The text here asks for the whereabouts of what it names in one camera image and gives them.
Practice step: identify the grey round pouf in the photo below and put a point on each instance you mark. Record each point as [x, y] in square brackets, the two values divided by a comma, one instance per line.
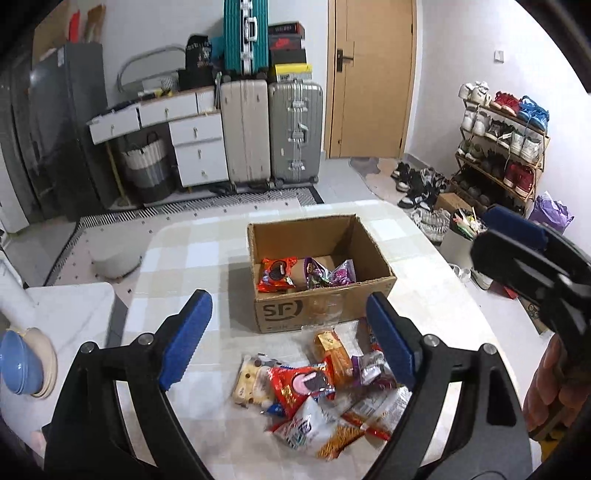
[115, 261]

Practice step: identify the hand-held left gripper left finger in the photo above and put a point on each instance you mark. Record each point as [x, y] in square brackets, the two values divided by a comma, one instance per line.
[184, 341]

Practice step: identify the person's yellow clothing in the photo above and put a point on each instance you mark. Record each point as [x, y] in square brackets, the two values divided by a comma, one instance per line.
[551, 450]

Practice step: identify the person's right hand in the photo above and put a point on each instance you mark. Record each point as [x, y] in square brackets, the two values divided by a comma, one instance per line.
[545, 397]

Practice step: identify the cream spotted snack packet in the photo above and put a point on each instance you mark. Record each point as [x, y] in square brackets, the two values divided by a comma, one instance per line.
[247, 381]

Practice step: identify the purple silver snack packet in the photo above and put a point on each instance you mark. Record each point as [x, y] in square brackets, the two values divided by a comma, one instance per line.
[344, 274]
[371, 369]

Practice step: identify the dark purple snack packet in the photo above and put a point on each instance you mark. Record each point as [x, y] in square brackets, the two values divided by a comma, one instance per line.
[316, 272]

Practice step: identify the small cardboard carton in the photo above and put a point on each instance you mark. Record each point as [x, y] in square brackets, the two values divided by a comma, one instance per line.
[450, 203]

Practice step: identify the grey oval hoop frame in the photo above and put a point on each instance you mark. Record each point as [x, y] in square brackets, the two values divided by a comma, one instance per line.
[159, 48]

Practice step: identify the white side table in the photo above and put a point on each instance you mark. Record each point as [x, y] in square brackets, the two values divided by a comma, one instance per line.
[69, 314]

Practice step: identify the teal suitcase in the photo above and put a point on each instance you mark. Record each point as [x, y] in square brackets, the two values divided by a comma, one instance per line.
[244, 32]

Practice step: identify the flat cardboard carton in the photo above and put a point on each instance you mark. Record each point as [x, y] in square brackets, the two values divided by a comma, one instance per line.
[51, 27]

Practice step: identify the black white patterned rug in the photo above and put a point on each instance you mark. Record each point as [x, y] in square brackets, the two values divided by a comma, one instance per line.
[207, 201]

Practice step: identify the pile of assorted shoes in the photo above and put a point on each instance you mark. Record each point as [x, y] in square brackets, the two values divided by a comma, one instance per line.
[418, 184]

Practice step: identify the shoe rack with shoes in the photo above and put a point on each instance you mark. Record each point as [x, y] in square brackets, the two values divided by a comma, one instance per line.
[519, 177]

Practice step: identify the red black shoe box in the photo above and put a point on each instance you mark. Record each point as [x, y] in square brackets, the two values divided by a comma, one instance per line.
[286, 44]

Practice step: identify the grey refrigerator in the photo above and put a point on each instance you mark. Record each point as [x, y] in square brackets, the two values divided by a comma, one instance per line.
[69, 138]

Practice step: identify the brown paper bag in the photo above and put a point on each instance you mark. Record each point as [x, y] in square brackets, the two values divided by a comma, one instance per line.
[96, 23]

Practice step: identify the red cookie snack packet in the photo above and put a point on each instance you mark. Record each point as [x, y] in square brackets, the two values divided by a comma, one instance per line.
[300, 385]
[277, 274]

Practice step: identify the red paper bag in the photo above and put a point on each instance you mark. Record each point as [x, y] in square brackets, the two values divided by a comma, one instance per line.
[76, 27]

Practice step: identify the silver suitcase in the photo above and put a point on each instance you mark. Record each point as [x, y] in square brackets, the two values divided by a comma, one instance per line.
[295, 134]

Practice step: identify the red white snack packet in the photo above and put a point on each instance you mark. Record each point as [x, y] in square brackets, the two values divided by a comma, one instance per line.
[376, 410]

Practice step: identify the beige suitcase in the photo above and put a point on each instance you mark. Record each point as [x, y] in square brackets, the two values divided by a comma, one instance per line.
[244, 134]

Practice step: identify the black printed bag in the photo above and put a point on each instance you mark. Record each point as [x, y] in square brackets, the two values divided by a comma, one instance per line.
[198, 50]

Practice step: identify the brown cardboard box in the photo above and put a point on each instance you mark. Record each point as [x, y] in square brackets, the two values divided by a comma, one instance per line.
[295, 314]

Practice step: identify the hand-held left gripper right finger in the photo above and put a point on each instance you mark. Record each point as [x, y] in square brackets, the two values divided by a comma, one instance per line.
[390, 341]

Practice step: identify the purple plastic bag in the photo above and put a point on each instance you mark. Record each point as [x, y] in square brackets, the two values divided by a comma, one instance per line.
[549, 214]

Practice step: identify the wooden shoe rack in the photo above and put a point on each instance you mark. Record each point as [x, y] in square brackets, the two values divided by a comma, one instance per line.
[544, 154]

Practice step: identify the blue cookie packet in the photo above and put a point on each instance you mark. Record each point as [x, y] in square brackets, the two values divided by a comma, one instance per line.
[274, 409]

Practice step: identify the white blue snack packet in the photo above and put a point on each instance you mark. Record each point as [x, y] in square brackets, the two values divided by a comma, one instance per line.
[304, 427]

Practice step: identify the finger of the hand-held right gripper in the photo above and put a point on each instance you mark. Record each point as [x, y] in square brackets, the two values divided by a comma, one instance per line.
[508, 258]
[512, 226]

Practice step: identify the white waste bin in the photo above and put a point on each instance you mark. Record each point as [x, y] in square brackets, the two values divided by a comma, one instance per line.
[457, 249]

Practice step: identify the grey door mat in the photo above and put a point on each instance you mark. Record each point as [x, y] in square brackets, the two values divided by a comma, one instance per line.
[369, 165]

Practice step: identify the orange stick snack packet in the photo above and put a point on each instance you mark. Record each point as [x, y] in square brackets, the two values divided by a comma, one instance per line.
[344, 438]

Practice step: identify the cream bowl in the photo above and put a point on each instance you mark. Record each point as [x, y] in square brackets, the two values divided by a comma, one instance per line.
[48, 364]

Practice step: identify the black storage box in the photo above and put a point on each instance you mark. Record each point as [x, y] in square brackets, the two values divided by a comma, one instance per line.
[196, 79]

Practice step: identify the white drawer dresser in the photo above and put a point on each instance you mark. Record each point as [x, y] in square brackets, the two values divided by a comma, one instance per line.
[198, 157]

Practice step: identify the orange bread packet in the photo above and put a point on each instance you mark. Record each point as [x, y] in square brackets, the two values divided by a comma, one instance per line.
[334, 357]

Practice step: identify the woven laundry basket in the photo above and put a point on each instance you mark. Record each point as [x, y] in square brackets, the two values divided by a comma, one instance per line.
[145, 170]

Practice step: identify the blue bowl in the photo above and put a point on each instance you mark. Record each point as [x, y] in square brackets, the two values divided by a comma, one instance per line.
[21, 364]

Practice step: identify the wooden door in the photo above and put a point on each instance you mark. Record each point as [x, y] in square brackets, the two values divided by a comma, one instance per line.
[374, 78]

